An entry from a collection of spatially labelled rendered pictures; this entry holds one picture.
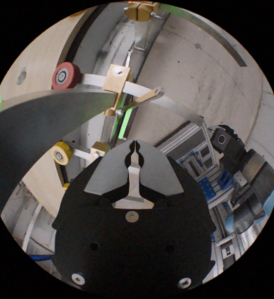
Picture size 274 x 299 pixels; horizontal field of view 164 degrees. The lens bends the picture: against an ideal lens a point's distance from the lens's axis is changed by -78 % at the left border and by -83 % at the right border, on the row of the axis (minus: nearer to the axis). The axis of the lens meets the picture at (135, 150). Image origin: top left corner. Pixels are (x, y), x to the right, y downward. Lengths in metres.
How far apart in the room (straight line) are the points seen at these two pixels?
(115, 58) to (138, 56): 0.14
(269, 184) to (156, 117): 1.13
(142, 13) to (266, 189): 0.40
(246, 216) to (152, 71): 1.25
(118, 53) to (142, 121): 0.83
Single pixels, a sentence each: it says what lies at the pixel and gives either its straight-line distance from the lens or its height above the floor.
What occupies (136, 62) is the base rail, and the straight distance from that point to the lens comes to 0.44.
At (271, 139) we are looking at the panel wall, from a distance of 2.75.
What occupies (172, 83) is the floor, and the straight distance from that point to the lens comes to 1.20.
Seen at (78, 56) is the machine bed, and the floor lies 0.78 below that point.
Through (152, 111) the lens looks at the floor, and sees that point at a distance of 1.14.
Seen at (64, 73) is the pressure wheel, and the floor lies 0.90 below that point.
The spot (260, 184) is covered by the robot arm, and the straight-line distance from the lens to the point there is 0.27.
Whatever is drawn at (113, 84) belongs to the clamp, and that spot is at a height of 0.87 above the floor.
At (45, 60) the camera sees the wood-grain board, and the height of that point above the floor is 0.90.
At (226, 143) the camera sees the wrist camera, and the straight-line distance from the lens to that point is 0.27.
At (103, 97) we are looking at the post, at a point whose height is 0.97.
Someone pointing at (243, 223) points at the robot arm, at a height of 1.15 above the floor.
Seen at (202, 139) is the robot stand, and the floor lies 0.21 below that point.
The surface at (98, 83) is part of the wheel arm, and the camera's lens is 0.27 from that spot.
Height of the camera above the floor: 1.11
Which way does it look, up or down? 58 degrees down
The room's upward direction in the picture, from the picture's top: 179 degrees counter-clockwise
